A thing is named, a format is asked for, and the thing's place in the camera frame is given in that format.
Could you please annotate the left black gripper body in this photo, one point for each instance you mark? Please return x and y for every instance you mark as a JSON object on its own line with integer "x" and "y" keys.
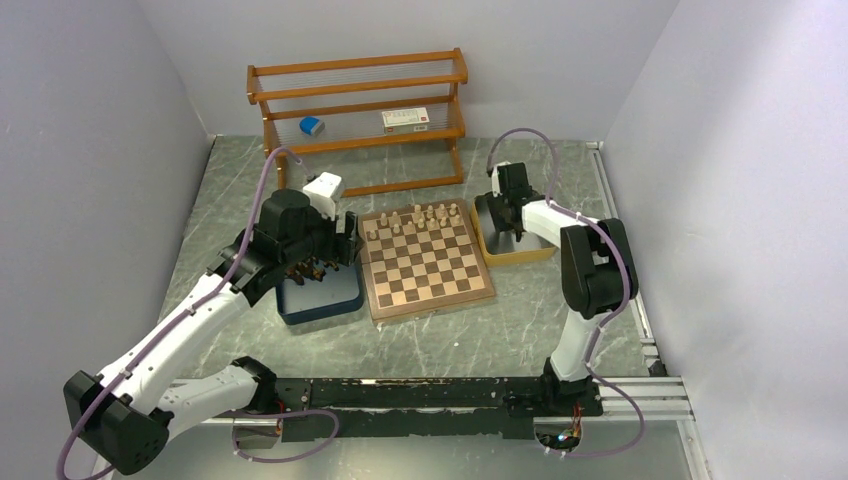
{"x": 319, "y": 237}

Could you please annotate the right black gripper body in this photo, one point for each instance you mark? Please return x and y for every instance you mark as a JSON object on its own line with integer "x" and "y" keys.
{"x": 496, "y": 211}

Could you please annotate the light bishop chess piece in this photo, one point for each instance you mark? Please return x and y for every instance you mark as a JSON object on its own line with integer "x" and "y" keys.
{"x": 395, "y": 218}

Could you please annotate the light queen chess piece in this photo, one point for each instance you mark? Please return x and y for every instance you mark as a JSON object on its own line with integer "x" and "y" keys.
{"x": 417, "y": 215}

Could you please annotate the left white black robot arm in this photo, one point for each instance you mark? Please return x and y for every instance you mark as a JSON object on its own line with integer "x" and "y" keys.
{"x": 129, "y": 411}

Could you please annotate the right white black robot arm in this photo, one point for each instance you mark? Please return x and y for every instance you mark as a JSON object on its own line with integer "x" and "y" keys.
{"x": 598, "y": 278}

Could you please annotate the dark chess pieces pile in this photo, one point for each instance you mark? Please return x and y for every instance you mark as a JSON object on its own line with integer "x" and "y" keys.
{"x": 310, "y": 271}

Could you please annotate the wooden chess board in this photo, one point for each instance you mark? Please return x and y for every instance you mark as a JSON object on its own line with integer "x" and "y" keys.
{"x": 423, "y": 268}

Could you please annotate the gold metal tin tray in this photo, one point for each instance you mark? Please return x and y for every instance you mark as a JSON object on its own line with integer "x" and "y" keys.
{"x": 502, "y": 248}

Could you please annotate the blue metal tin tray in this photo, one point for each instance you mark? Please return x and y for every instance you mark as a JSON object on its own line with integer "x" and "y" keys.
{"x": 340, "y": 292}

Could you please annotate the blue eraser block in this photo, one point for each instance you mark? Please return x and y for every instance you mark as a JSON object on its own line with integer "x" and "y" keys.
{"x": 311, "y": 126}

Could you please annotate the wooden two-tier shelf rack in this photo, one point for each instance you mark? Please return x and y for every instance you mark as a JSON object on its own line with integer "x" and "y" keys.
{"x": 349, "y": 95}

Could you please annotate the white red card box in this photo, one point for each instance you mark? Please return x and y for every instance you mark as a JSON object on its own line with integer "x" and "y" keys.
{"x": 405, "y": 121}

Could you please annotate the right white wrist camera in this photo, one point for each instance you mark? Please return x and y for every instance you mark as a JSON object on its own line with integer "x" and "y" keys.
{"x": 499, "y": 178}

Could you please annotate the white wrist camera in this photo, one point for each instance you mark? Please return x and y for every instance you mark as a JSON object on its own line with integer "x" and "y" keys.
{"x": 324, "y": 192}
{"x": 499, "y": 178}

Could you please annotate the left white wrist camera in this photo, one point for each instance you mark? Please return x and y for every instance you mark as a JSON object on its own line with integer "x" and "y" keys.
{"x": 324, "y": 192}

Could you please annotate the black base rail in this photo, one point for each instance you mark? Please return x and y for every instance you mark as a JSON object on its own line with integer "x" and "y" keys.
{"x": 510, "y": 407}

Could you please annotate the aluminium frame rail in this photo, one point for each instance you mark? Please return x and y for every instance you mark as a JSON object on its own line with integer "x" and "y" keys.
{"x": 659, "y": 398}

